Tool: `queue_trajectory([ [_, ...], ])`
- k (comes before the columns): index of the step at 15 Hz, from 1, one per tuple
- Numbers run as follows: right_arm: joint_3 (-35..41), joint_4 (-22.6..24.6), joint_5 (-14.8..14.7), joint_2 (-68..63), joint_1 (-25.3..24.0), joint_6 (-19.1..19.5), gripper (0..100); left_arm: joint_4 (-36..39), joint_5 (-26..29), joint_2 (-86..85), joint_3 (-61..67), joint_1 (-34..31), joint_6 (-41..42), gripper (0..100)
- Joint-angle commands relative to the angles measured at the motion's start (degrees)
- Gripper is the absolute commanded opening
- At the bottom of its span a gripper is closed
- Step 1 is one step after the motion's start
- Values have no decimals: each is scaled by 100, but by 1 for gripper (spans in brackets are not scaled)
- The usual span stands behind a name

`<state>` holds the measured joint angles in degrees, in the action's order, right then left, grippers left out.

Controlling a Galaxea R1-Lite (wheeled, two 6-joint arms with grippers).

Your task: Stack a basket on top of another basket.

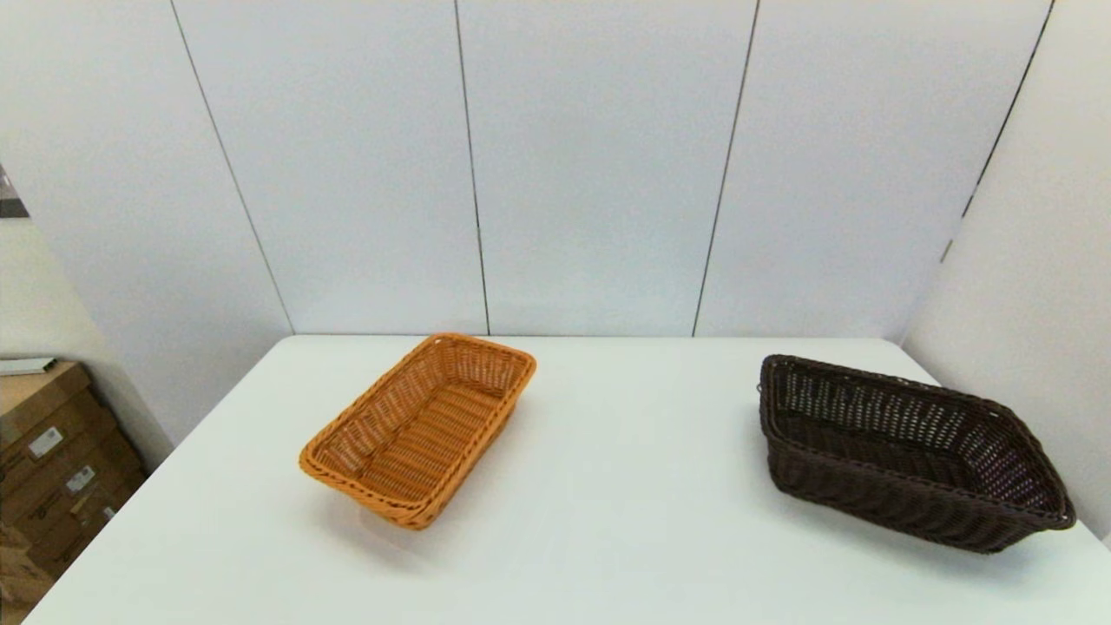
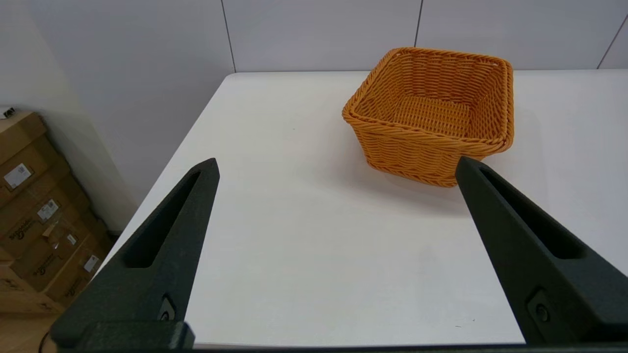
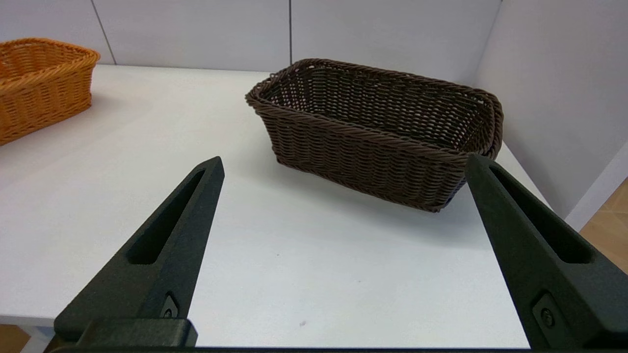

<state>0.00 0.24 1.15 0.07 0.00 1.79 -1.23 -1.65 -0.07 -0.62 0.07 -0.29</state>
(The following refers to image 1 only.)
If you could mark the orange wicker basket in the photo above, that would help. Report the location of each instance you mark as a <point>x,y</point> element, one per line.
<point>408,443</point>

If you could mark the cardboard box with white label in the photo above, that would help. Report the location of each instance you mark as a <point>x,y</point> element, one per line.
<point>69,434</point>
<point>104,464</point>
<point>78,529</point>

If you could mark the dark brown wicker basket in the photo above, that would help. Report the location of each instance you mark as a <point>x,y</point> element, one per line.
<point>877,495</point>

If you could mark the flat white board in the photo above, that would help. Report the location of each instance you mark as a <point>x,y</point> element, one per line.
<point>22,365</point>

